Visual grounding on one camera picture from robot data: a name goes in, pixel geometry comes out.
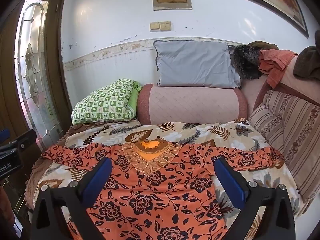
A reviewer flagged leaf pattern fleece blanket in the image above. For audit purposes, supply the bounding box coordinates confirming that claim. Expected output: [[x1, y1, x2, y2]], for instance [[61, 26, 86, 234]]
[[25, 120, 304, 229]]

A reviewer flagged wooden stained glass door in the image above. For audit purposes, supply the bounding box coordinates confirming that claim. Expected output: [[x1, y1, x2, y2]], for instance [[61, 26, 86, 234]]
[[1, 0, 71, 152]]

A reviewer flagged beige wall switch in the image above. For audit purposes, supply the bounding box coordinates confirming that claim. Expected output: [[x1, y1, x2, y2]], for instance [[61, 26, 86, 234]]
[[159, 21, 171, 31], [150, 22, 161, 32]]

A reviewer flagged black furry garment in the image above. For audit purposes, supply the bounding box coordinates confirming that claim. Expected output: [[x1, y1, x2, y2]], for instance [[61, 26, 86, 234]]
[[233, 45, 262, 80]]

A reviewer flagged orange floral garment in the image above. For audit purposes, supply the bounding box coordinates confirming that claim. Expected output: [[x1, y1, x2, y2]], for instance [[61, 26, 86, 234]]
[[44, 139, 283, 239]]

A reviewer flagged green checkered folded quilt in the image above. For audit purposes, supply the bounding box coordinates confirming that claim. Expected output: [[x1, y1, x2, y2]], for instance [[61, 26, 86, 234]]
[[71, 79, 142, 125]]

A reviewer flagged salmon orange towel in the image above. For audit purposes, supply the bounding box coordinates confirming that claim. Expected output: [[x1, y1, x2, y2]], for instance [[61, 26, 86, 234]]
[[259, 49, 298, 88]]

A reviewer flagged dark brown blanket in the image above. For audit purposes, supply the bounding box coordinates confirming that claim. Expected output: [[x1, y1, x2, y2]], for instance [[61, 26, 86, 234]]
[[293, 30, 320, 80]]

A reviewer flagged pink bolster cushion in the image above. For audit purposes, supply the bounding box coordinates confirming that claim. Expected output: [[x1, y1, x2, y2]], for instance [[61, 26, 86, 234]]
[[137, 83, 248, 125]]

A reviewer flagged grey pillow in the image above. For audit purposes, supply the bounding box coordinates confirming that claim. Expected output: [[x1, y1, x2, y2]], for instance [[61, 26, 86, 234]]
[[153, 40, 241, 88]]

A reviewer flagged striped beige pillow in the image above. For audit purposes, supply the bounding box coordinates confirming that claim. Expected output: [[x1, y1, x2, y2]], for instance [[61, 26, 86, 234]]
[[249, 90, 319, 202]]

